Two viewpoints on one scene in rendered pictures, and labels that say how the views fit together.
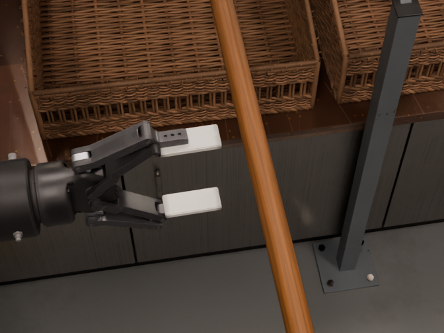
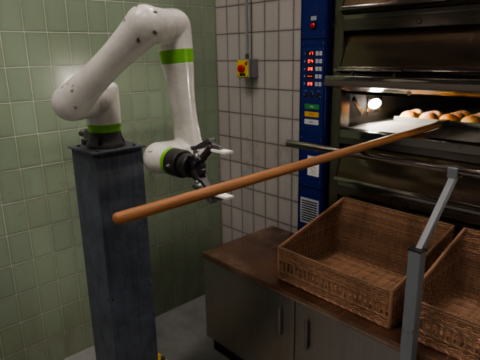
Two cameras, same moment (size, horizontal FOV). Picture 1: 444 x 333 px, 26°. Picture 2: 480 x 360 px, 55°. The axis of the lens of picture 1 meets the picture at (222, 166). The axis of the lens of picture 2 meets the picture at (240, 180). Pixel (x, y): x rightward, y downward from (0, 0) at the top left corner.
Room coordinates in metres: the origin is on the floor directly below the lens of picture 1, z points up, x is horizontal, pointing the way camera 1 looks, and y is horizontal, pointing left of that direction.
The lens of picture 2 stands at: (-0.09, -1.09, 1.54)
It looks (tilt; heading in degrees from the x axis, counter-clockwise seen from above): 15 degrees down; 56
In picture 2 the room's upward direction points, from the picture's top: 1 degrees counter-clockwise
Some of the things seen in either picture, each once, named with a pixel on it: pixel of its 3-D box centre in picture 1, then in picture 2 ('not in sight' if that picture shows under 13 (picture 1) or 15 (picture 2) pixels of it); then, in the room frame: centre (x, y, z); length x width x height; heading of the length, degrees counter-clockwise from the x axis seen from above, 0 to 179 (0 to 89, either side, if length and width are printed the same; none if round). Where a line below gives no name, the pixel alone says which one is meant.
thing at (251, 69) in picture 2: not in sight; (246, 68); (1.41, 1.06, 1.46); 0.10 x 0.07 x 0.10; 99
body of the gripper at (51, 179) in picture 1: (76, 189); (193, 166); (0.58, 0.17, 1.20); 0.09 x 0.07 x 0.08; 100
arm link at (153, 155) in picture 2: not in sight; (163, 158); (0.56, 0.34, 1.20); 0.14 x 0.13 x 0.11; 100
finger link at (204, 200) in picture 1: (191, 202); (223, 195); (0.60, 0.04, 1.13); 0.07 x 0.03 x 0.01; 100
